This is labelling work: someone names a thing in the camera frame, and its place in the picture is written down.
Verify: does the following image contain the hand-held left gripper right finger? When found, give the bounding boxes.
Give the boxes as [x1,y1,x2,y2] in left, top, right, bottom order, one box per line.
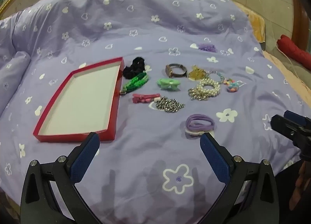
[200,132,279,224]

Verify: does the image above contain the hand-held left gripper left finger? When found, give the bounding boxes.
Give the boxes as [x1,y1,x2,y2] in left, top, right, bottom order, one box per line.
[20,132,102,224]

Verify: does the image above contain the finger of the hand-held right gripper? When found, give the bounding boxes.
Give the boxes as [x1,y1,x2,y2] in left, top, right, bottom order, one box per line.
[271,115,311,147]
[284,110,311,130]

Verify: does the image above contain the white hair tie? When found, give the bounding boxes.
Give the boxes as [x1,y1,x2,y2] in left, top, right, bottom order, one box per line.
[185,128,215,139]

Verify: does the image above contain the purple hair ties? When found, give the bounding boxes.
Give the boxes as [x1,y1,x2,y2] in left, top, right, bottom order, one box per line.
[186,114,215,132]

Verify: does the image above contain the red shallow box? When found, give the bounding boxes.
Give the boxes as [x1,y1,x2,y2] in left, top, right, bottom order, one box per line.
[33,57,125,142]

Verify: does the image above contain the pearl bracelet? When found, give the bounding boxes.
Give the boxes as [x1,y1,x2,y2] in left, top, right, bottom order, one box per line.
[188,78,222,101]

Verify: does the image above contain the silver chain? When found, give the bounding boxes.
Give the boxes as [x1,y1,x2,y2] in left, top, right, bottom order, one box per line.
[149,96,185,112]

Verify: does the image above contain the colourful bead hair tie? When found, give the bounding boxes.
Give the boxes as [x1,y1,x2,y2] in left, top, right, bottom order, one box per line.
[224,78,245,93]

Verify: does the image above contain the pastel bead bracelet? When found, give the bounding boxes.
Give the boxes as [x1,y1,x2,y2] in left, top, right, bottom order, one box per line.
[206,71,225,85]

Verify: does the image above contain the yellow hair claw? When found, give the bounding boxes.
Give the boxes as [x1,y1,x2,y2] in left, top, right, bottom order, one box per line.
[187,66,207,82]

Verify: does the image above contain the green bow hair clip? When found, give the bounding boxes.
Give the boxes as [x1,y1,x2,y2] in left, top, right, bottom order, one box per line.
[157,78,181,92]

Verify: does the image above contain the black scrunchie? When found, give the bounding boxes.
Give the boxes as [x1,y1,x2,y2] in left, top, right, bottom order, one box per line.
[122,57,145,80]

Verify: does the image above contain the person's right hand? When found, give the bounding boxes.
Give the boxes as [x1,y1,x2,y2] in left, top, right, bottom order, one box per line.
[293,163,311,202]

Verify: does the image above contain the red quilted cloth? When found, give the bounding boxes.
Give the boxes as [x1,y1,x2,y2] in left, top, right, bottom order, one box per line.
[278,35,311,70]

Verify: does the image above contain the pink hair clips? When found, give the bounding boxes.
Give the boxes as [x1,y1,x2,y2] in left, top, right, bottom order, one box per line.
[132,93,161,104]

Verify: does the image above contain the brown wooden furniture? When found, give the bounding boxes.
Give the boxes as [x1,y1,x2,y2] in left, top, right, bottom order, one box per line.
[293,0,311,52]

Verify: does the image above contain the orange bed sheet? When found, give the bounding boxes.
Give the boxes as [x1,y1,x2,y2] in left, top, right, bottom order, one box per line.
[237,4,310,108]

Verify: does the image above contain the purple scrunchie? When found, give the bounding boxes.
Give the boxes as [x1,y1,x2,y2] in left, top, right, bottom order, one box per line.
[198,43,218,52]

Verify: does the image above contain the purple flower print blanket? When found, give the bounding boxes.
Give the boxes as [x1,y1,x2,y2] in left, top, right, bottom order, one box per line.
[0,0,304,224]

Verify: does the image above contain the white cable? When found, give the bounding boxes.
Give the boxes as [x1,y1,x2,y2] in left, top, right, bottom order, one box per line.
[277,42,302,79]

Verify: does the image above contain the green braided bracelet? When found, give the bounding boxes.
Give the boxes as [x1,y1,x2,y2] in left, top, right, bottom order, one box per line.
[120,72,149,95]

